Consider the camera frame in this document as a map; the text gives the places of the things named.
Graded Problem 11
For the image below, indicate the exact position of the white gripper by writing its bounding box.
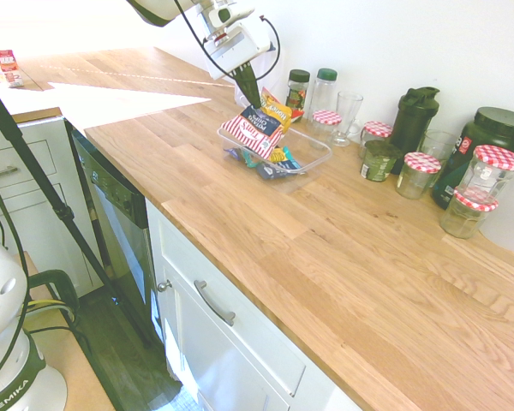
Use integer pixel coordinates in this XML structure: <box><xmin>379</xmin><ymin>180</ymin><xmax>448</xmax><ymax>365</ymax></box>
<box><xmin>201</xmin><ymin>20</ymin><xmax>273</xmax><ymax>109</ymax></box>

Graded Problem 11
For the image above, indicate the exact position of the red striped potato chip bag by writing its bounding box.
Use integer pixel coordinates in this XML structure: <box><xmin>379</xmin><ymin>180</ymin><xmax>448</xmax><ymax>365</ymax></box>
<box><xmin>219</xmin><ymin>86</ymin><xmax>306</xmax><ymax>159</ymax></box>

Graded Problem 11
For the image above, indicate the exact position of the clear plastic container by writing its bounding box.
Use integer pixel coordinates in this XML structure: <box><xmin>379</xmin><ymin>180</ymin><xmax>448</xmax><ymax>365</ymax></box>
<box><xmin>216</xmin><ymin>121</ymin><xmax>333</xmax><ymax>193</ymax></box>

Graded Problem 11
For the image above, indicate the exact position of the spice jar with black lid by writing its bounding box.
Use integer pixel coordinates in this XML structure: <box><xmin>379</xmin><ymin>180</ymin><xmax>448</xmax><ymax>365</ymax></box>
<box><xmin>284</xmin><ymin>68</ymin><xmax>312</xmax><ymax>124</ymax></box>

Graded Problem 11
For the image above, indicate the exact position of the teal snack wrapper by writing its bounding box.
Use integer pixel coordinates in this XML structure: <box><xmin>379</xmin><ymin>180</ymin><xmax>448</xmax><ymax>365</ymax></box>
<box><xmin>239</xmin><ymin>148</ymin><xmax>263</xmax><ymax>170</ymax></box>

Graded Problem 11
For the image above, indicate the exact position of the clear bottle with green lid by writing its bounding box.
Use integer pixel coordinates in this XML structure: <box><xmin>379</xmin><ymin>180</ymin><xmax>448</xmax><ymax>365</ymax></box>
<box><xmin>308</xmin><ymin>67</ymin><xmax>338</xmax><ymax>116</ymax></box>

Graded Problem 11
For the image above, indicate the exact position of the slim jar red checked lid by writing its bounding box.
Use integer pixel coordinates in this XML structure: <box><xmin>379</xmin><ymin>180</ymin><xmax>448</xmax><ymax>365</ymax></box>
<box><xmin>306</xmin><ymin>109</ymin><xmax>343</xmax><ymax>150</ymax></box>

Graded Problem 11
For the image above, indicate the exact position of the navy snack packet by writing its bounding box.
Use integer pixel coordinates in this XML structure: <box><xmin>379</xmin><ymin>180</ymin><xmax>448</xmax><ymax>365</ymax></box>
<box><xmin>254</xmin><ymin>161</ymin><xmax>290</xmax><ymax>182</ymax></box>

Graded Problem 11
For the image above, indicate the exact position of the tall glass mug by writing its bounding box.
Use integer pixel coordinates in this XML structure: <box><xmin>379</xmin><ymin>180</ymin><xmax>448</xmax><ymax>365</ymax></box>
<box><xmin>330</xmin><ymin>91</ymin><xmax>365</xmax><ymax>148</ymax></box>

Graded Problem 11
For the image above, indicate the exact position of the short jar red checked lid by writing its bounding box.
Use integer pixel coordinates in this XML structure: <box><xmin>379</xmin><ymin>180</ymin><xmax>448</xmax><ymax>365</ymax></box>
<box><xmin>359</xmin><ymin>121</ymin><xmax>394</xmax><ymax>159</ymax></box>

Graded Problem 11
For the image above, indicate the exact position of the green cup with foil lid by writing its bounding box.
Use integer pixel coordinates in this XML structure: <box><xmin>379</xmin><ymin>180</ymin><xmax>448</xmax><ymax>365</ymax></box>
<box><xmin>359</xmin><ymin>140</ymin><xmax>403</xmax><ymax>184</ymax></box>

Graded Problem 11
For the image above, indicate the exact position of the dark green shaker bottle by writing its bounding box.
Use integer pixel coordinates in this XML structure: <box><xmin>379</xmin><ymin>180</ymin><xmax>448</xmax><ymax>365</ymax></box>
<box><xmin>387</xmin><ymin>86</ymin><xmax>441</xmax><ymax>176</ymax></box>

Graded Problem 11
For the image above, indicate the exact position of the stainless steel dishwasher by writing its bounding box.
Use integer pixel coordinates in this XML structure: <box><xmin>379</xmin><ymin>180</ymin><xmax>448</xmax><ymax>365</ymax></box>
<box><xmin>70</xmin><ymin>128</ymin><xmax>164</xmax><ymax>348</ymax></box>

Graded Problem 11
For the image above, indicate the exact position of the medium jar red checked lid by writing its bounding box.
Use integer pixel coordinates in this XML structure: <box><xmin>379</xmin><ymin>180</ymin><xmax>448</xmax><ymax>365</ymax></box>
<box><xmin>395</xmin><ymin>152</ymin><xmax>443</xmax><ymax>201</ymax></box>

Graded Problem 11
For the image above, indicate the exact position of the clear glass tumbler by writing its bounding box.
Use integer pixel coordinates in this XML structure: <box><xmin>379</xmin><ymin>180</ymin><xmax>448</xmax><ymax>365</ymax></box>
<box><xmin>418</xmin><ymin>128</ymin><xmax>460</xmax><ymax>172</ymax></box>

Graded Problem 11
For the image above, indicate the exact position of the white drawer cabinet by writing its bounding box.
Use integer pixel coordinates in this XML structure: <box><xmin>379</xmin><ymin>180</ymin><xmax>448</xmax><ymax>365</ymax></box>
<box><xmin>0</xmin><ymin>114</ymin><xmax>105</xmax><ymax>297</ymax></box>

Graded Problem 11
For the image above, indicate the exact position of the red and white carton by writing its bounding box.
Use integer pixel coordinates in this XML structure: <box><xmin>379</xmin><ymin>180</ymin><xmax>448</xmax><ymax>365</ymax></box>
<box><xmin>0</xmin><ymin>48</ymin><xmax>25</xmax><ymax>89</ymax></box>

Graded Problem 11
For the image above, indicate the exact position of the large dark protein tub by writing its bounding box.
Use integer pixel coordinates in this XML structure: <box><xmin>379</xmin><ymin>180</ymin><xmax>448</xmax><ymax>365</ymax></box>
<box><xmin>430</xmin><ymin>106</ymin><xmax>514</xmax><ymax>211</ymax></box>

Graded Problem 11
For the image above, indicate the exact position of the faceted jar red checked lid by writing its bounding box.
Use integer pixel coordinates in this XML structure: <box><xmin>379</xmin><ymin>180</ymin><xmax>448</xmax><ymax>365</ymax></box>
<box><xmin>439</xmin><ymin>187</ymin><xmax>499</xmax><ymax>240</ymax></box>

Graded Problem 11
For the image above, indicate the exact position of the white kitchen cabinet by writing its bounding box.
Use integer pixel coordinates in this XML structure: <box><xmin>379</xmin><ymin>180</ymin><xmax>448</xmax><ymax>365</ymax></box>
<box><xmin>144</xmin><ymin>197</ymin><xmax>348</xmax><ymax>411</ymax></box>

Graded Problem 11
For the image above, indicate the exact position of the large jar red checked lid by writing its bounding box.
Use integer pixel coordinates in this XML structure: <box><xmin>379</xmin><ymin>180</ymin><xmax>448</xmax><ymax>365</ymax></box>
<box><xmin>457</xmin><ymin>144</ymin><xmax>514</xmax><ymax>202</ymax></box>

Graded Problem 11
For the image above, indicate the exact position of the green clamp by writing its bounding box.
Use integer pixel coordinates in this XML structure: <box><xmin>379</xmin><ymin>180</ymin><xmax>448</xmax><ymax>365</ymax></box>
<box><xmin>25</xmin><ymin>269</ymin><xmax>81</xmax><ymax>327</ymax></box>

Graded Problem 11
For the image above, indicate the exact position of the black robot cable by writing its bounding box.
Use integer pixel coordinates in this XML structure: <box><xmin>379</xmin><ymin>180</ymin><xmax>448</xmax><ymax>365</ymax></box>
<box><xmin>172</xmin><ymin>0</ymin><xmax>283</xmax><ymax>82</ymax></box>

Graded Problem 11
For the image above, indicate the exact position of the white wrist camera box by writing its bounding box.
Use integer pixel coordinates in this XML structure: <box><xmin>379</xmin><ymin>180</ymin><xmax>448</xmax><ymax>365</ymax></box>
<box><xmin>206</xmin><ymin>4</ymin><xmax>256</xmax><ymax>29</ymax></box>

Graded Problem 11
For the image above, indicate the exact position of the silver drawer bar handle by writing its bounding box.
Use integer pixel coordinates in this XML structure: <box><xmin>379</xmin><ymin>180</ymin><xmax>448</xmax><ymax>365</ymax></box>
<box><xmin>193</xmin><ymin>279</ymin><xmax>236</xmax><ymax>328</ymax></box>

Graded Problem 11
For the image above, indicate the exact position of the black camera tripod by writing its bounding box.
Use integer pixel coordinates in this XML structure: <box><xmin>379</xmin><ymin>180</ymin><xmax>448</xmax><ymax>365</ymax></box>
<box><xmin>0</xmin><ymin>72</ymin><xmax>154</xmax><ymax>348</ymax></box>

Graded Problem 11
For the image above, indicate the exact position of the yellow cable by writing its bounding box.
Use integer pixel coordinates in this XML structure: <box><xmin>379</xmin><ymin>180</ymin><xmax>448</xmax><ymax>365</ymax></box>
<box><xmin>27</xmin><ymin>298</ymin><xmax>75</xmax><ymax>323</ymax></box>

